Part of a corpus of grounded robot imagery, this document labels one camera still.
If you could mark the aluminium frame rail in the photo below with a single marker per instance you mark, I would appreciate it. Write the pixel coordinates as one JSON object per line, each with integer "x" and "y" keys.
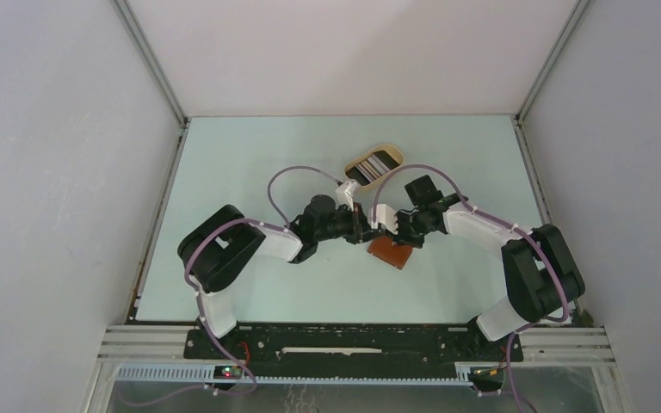
{"x": 543, "y": 346}

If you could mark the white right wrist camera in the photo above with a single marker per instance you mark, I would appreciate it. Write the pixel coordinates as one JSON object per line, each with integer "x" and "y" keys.
{"x": 383, "y": 217}

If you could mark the brown leather card holder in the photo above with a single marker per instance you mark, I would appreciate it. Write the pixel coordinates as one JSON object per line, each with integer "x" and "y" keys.
{"x": 384, "y": 249}

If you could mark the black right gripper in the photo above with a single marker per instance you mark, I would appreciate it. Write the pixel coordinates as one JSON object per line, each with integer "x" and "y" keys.
{"x": 401, "y": 238}

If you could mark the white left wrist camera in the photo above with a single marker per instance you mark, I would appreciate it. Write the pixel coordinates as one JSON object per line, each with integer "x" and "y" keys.
{"x": 345, "y": 193}

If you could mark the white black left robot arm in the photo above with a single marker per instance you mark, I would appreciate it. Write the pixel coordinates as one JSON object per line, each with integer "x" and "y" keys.
{"x": 216, "y": 252}

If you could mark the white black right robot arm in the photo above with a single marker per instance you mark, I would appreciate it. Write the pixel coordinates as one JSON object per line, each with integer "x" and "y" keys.
{"x": 540, "y": 275}

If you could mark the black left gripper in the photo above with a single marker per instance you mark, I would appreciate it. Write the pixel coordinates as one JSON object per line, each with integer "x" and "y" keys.
{"x": 360, "y": 230}

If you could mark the beige oval tray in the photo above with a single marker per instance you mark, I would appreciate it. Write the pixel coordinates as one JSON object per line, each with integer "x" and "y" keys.
{"x": 359, "y": 182}

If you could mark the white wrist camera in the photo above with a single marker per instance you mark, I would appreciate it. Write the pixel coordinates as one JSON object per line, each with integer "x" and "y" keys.
{"x": 383, "y": 217}
{"x": 345, "y": 193}

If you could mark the white cable duct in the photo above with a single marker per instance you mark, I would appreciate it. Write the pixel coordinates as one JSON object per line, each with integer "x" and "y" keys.
{"x": 212, "y": 374}

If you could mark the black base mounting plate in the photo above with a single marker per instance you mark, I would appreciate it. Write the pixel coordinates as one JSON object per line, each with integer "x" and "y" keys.
{"x": 377, "y": 349}

